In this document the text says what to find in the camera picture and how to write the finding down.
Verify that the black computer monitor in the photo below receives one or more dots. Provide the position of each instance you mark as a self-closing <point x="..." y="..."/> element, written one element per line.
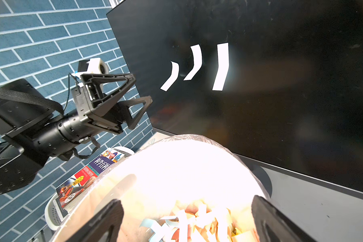
<point x="293" y="97"/>

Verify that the pile of discarded sticky notes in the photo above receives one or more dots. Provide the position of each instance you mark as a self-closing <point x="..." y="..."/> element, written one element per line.
<point x="199" y="223"/>

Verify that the white sticky note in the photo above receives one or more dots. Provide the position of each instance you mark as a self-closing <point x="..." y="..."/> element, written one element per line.
<point x="197" y="62"/>
<point x="173" y="77"/>
<point x="223" y="66"/>

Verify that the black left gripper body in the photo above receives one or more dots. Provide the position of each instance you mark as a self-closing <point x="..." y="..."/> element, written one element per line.
<point x="83" y="122"/>

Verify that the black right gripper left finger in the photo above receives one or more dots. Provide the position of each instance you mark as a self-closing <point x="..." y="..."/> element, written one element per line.
<point x="104" y="226"/>

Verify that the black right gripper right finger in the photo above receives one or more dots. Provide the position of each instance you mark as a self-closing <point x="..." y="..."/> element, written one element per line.
<point x="273" y="226"/>

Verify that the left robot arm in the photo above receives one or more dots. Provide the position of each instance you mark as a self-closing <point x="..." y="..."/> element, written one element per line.
<point x="34" y="128"/>

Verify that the science encyclopedia book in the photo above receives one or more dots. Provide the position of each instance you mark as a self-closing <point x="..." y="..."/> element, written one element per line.
<point x="85" y="177"/>

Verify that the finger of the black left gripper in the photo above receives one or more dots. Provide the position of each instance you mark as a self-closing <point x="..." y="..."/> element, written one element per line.
<point x="132" y="119"/>
<point x="103" y="91"/>

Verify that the white waste bin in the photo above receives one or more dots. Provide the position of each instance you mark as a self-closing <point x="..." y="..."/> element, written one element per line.
<point x="177" y="170"/>

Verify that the white perforated tray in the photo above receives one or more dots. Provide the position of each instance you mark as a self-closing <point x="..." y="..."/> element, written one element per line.
<point x="54" y="215"/>

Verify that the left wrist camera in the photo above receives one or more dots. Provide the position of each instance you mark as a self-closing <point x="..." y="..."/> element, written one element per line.
<point x="91" y="66"/>

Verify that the grey round monitor stand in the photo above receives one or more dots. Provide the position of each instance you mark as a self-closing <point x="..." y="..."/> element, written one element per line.
<point x="263" y="177"/>

